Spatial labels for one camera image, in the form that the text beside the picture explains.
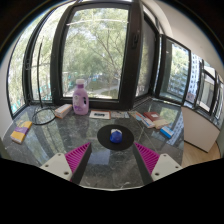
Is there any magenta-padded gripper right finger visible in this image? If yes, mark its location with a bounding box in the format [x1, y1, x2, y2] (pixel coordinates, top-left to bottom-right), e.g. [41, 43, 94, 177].
[132, 142, 184, 186]

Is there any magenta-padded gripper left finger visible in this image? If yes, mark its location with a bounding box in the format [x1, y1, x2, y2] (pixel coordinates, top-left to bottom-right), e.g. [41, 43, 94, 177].
[39, 142, 93, 185]

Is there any blue and white computer mouse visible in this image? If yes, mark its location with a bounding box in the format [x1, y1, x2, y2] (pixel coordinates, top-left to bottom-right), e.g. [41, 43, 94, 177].
[109, 128, 123, 145]

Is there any round black mouse pad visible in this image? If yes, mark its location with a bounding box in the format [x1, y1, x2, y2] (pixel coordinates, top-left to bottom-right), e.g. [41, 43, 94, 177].
[96, 124, 135, 152]

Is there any small blue box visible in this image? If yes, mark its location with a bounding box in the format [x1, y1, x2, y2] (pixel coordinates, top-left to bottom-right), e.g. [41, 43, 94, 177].
[159, 125, 175, 140]

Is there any cream book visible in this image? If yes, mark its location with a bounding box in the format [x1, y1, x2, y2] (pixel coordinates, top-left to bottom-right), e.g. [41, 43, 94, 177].
[153, 118, 172, 130]

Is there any red book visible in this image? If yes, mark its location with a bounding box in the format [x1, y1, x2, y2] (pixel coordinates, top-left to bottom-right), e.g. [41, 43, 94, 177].
[143, 111, 163, 122]

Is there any colourful leaflet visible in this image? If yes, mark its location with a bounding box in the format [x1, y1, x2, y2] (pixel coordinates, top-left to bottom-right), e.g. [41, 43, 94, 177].
[128, 110, 146, 122]

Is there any white booklet with dark picture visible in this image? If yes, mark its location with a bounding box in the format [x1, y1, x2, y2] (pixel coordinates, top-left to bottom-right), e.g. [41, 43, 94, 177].
[88, 110, 112, 121]

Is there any white and orange carton box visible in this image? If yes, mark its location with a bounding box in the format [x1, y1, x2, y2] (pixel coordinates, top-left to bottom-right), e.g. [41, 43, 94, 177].
[54, 103, 73, 120]

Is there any pale printed pamphlet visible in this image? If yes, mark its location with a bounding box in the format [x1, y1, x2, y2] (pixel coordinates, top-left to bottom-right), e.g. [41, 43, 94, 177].
[110, 110, 131, 120]

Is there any purple detergent bottle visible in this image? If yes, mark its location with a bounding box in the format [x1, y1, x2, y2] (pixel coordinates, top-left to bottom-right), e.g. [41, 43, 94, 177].
[72, 78, 90, 116]

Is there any black cable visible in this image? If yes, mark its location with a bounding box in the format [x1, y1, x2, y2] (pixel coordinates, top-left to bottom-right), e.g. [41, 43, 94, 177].
[31, 105, 58, 127]

